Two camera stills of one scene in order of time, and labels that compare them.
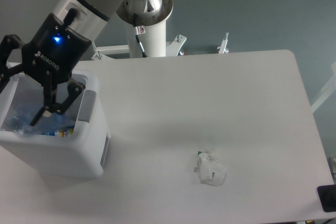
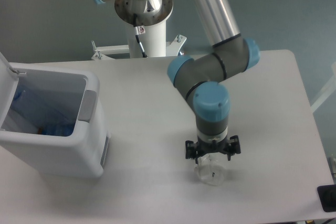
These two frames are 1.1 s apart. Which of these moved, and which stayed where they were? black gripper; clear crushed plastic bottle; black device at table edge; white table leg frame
Moved: clear crushed plastic bottle; black gripper
Stayed: black device at table edge; white table leg frame
